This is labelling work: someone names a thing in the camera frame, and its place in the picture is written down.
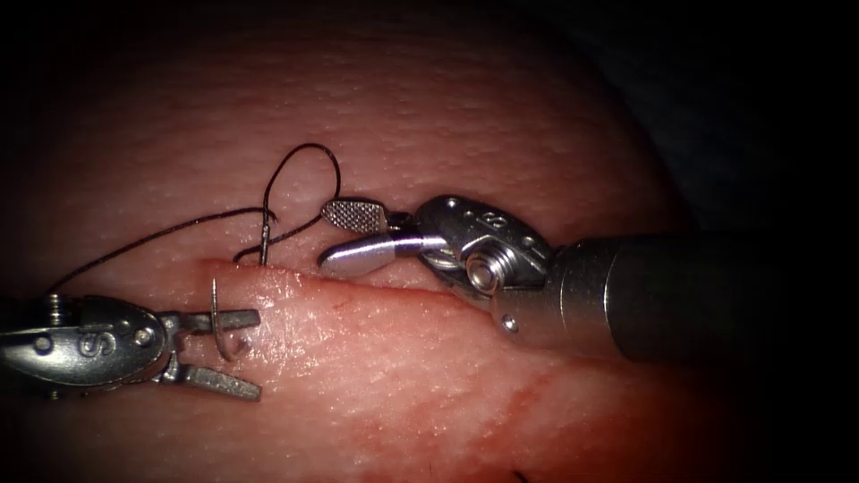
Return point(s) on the left arm needle driver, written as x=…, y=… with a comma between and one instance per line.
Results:
x=80, y=349

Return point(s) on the left arm needle driver jaw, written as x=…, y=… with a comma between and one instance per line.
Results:
x=221, y=382
x=231, y=320

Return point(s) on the right arm needle driver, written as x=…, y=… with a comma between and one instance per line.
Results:
x=490, y=241

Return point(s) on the right arm needle driver jaw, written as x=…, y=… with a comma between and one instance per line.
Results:
x=356, y=216
x=376, y=253

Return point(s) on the curved steel needle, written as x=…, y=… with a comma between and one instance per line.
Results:
x=215, y=315

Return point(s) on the black thread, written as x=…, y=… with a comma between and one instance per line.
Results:
x=168, y=231

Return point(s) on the dark right arm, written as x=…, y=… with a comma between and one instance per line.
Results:
x=671, y=295

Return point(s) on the tissue pad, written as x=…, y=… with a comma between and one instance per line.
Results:
x=403, y=376

